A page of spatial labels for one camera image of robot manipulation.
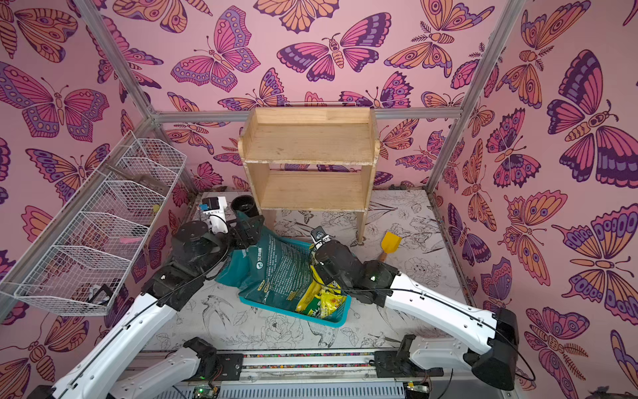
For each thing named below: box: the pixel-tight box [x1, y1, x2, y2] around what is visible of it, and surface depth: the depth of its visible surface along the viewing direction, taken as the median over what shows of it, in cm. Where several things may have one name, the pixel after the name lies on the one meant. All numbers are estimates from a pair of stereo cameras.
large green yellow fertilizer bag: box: [215, 228, 312, 311], surface depth 73 cm
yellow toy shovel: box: [378, 231, 403, 263], surface depth 102 cm
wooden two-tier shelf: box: [238, 106, 381, 244], surface depth 82 cm
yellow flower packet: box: [314, 292, 348, 319], surface depth 80 cm
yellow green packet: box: [295, 279, 323, 316], surface depth 81 cm
